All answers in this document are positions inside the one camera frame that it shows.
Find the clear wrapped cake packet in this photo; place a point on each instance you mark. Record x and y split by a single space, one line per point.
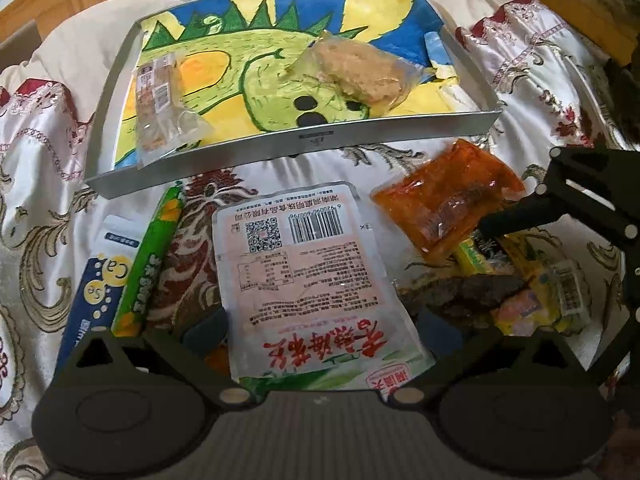
160 105

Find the meat floss bread packet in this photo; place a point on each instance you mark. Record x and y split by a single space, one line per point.
360 70

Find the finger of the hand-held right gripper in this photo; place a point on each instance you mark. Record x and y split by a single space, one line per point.
627 330
515 215

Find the small orange ball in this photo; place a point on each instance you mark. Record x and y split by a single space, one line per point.
219 361

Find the yellow green snack packet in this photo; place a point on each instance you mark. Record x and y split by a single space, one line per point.
475 255

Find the beige pillow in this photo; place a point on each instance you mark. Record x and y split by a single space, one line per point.
90 25

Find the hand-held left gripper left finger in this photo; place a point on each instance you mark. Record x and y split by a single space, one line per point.
207 327

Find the gold foil snack packet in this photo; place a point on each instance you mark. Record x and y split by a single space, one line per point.
565 285

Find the orange snack packet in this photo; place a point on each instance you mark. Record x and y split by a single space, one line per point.
445 200

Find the green sausage stick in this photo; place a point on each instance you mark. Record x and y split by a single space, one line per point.
150 260

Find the dark brown snack packet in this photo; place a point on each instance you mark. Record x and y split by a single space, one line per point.
465 290

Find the dinosaur painting paper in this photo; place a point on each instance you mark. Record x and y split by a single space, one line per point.
260 45

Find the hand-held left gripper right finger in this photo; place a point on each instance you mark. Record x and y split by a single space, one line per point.
440 332

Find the silver metal tray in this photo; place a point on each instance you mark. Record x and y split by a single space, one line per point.
350 135

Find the blue white tablet box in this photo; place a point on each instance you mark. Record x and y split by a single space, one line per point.
95 285

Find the large pink white snack packet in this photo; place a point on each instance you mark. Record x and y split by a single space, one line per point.
305 280

